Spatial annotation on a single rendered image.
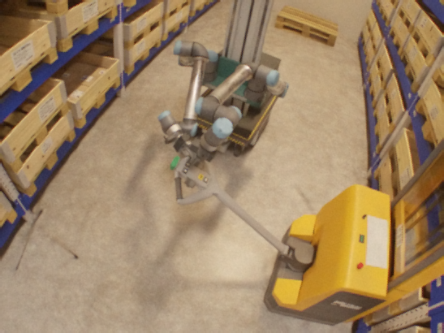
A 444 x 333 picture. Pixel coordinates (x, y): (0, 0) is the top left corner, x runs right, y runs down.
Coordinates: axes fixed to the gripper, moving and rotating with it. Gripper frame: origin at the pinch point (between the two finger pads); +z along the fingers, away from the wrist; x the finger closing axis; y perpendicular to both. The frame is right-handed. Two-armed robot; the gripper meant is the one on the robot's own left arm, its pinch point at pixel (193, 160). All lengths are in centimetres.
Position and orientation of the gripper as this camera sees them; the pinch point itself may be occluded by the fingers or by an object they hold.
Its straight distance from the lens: 174.2
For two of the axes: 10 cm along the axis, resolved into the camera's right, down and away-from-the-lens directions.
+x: -8.2, -5.4, -2.1
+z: -4.9, 4.6, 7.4
